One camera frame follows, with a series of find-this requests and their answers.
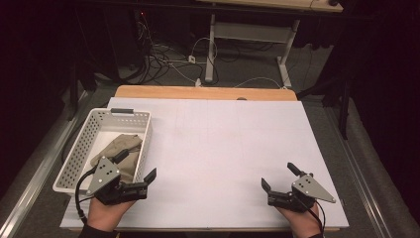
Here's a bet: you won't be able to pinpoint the black computer tower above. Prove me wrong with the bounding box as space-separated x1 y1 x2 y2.
107 8 148 68

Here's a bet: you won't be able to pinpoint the khaki pants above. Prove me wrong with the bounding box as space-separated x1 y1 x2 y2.
89 133 144 182

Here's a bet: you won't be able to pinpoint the white-framed desk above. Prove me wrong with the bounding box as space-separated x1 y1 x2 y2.
196 0 345 88

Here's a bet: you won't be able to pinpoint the looped white cable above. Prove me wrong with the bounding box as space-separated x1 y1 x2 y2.
191 37 219 63

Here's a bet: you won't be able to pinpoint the white table cover sheet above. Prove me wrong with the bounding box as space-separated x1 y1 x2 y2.
59 96 350 230

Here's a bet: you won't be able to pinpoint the white cable with plug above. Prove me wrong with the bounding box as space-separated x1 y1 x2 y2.
164 60 203 88

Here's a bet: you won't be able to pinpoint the person's left hand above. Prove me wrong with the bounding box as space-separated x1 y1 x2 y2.
87 197 137 232

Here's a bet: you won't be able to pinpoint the black metal stand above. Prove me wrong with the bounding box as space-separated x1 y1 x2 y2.
295 62 353 141
65 60 98 122

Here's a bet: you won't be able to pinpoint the long white floor cable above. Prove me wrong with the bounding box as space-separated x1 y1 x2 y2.
234 76 288 90

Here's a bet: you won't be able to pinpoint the white perforated plastic basket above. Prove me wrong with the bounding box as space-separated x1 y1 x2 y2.
52 107 153 196

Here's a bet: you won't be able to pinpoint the tangle of black cables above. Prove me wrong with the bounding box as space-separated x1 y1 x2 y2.
132 9 221 86

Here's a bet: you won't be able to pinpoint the aluminium floor rail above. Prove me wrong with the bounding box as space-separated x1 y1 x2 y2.
325 105 394 238
0 90 92 238

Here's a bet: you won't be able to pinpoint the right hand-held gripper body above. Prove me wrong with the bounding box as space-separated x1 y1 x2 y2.
266 173 337 213

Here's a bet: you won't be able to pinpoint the person's right hand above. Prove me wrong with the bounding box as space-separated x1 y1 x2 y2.
276 202 323 238

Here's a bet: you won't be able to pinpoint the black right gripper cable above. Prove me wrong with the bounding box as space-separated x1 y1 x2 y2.
301 194 326 232

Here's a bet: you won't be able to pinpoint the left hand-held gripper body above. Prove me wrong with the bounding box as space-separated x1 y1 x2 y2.
86 156 149 206

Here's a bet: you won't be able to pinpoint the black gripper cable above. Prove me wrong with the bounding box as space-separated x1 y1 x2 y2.
74 167 98 226
301 194 326 232

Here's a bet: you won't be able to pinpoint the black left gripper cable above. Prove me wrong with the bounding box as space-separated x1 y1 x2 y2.
74 167 98 226

